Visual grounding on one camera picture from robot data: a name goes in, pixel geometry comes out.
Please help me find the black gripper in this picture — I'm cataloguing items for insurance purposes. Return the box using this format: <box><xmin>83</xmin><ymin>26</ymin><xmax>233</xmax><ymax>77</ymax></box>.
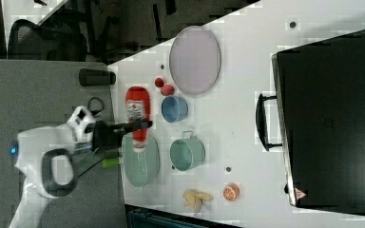
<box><xmin>92</xmin><ymin>121</ymin><xmax>153</xmax><ymax>150</ymax></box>

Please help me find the red ketchup bottle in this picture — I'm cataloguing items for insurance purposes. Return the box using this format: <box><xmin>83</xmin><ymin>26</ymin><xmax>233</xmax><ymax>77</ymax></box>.
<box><xmin>125</xmin><ymin>86</ymin><xmax>151</xmax><ymax>153</ymax></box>

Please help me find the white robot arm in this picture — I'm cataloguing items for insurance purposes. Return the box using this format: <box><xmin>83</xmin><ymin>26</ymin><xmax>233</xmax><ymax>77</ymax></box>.
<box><xmin>9</xmin><ymin>105</ymin><xmax>152</xmax><ymax>228</ymax></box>

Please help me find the green oval strainer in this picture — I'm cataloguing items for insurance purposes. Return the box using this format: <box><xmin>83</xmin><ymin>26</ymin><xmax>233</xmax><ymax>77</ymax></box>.
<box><xmin>122</xmin><ymin>133</ymin><xmax>160</xmax><ymax>188</ymax></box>

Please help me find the blue bowl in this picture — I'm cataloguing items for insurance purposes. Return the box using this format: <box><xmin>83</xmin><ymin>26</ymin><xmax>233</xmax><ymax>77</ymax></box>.
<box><xmin>161</xmin><ymin>96</ymin><xmax>188</xmax><ymax>123</ymax></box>

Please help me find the pink strawberry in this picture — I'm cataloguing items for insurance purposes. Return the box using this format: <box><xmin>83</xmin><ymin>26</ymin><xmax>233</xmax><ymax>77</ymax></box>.
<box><xmin>161</xmin><ymin>85</ymin><xmax>175</xmax><ymax>96</ymax></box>

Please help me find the red strawberry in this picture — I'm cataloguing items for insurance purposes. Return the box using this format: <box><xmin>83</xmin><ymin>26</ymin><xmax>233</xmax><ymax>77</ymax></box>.
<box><xmin>154</xmin><ymin>77</ymin><xmax>164</xmax><ymax>87</ymax></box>

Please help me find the green plastic clamp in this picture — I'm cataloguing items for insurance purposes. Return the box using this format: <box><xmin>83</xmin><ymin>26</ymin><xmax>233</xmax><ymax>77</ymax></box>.
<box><xmin>75</xmin><ymin>148</ymin><xmax>122</xmax><ymax>179</ymax></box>

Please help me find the green metal cup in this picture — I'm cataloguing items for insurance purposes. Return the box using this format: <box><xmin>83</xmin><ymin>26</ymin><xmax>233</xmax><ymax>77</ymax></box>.
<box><xmin>169</xmin><ymin>130</ymin><xmax>205</xmax><ymax>172</ymax></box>

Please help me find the grey round plate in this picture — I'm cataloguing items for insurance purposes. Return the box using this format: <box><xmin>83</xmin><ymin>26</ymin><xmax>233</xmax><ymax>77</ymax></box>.
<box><xmin>169</xmin><ymin>26</ymin><xmax>221</xmax><ymax>96</ymax></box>

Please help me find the dark crate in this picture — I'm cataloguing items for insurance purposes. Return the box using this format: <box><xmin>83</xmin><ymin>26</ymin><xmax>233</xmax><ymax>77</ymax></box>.
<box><xmin>125</xmin><ymin>204</ymin><xmax>239</xmax><ymax>228</ymax></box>

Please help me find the yellow banana peel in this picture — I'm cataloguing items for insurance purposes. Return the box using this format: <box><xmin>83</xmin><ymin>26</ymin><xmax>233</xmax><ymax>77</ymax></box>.
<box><xmin>182</xmin><ymin>189</ymin><xmax>213</xmax><ymax>214</ymax></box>

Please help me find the black office chair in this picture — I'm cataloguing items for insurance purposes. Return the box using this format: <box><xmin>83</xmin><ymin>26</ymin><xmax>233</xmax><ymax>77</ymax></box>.
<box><xmin>7</xmin><ymin>19</ymin><xmax>87</xmax><ymax>62</ymax></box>

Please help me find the orange half slice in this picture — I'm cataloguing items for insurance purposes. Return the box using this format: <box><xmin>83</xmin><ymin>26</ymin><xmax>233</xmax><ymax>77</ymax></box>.
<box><xmin>222</xmin><ymin>183</ymin><xmax>240</xmax><ymax>201</ymax></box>

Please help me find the black toaster oven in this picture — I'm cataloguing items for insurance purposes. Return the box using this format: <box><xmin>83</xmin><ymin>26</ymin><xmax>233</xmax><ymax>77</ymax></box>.
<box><xmin>271</xmin><ymin>29</ymin><xmax>365</xmax><ymax>216</ymax></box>

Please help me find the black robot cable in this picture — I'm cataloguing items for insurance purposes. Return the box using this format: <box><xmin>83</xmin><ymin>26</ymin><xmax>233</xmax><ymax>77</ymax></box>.
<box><xmin>86</xmin><ymin>96</ymin><xmax>106</xmax><ymax>117</ymax></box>

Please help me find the black cylinder post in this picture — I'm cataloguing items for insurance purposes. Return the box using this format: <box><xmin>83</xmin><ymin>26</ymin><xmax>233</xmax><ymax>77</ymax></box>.
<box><xmin>79</xmin><ymin>68</ymin><xmax>116</xmax><ymax>86</ymax></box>

